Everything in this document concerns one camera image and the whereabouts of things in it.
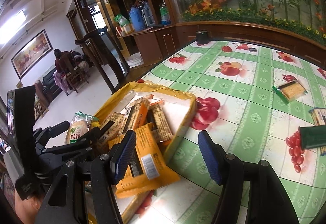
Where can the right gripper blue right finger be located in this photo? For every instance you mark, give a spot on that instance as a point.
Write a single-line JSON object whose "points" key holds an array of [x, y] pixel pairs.
{"points": [[212, 155]]}

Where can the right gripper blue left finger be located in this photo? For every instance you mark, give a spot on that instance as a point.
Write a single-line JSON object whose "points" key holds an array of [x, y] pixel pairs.
{"points": [[122, 154]]}

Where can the salted egg yolk biscuit pack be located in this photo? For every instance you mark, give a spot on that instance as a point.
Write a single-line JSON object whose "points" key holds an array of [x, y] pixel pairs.
{"points": [[111, 133]]}

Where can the yellow orange snack pack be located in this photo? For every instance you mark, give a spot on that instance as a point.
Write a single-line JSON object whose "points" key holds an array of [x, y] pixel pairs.
{"points": [[147, 169]]}

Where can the round french flavor cracker pack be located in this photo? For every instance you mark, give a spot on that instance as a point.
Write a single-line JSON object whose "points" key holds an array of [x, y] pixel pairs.
{"points": [[80, 124]]}

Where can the orange cracker pack with barcode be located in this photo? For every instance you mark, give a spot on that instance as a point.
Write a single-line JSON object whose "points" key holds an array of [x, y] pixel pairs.
{"points": [[135, 115]]}

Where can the yellow cardboard box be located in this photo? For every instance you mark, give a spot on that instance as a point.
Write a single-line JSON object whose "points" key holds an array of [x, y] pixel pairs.
{"points": [[150, 191]]}

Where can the orange cracker pack in box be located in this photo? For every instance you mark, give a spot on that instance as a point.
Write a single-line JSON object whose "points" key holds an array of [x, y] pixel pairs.
{"points": [[160, 128]]}

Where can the green cherry patterned tablecloth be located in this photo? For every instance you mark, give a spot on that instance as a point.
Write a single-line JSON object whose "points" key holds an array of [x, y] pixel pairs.
{"points": [[252, 122]]}

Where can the dark green snack pack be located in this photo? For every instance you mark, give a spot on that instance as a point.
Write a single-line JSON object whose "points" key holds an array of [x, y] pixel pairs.
{"points": [[312, 136]]}

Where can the seated person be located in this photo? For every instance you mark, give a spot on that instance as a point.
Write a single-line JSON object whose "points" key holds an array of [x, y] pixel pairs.
{"points": [[71, 70]]}

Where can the green edged cracker pack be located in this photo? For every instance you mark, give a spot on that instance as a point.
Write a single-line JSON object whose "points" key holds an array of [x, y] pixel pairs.
{"points": [[290, 91]]}

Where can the framed painting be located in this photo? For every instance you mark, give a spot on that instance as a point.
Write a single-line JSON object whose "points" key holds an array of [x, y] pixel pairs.
{"points": [[31, 53]]}

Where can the wooden sideboard cabinet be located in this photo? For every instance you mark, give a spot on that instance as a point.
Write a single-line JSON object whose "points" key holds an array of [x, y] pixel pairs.
{"points": [[155, 44]]}

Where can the blue white snack pack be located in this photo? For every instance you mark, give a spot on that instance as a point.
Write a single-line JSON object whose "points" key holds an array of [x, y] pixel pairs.
{"points": [[318, 115]]}

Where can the wooden chair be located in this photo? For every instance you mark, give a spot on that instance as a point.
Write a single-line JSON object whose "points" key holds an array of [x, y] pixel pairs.
{"points": [[99, 53]]}

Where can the small black cup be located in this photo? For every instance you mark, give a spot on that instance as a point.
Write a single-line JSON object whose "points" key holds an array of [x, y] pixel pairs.
{"points": [[202, 37]]}

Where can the green snack bag on cabinet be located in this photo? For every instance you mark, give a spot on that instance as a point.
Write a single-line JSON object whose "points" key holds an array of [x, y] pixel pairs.
{"points": [[121, 20]]}

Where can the blue thermos jug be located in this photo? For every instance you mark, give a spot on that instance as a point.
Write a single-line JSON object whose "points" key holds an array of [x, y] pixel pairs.
{"points": [[136, 19]]}

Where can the grey thermos jug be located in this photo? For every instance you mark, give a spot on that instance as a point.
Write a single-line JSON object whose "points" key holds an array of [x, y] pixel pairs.
{"points": [[147, 14]]}

